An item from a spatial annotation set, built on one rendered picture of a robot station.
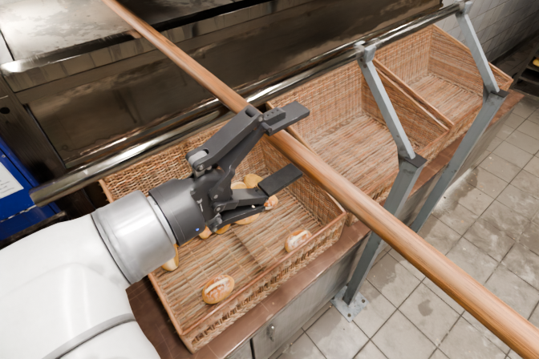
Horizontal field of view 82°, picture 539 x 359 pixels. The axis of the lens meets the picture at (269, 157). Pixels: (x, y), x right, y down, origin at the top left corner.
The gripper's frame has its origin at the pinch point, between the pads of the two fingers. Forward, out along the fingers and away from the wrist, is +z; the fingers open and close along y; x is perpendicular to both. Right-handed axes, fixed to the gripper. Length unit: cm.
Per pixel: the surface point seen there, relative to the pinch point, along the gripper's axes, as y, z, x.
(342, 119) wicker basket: 59, 75, -44
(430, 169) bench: 62, 81, -1
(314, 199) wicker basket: 52, 28, -16
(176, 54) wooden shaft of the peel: -0.8, -0.6, -34.8
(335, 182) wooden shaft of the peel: -0.6, -0.5, 9.1
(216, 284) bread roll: 55, -13, -13
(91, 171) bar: 2.7, -24.4, -16.4
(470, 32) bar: 10, 87, -12
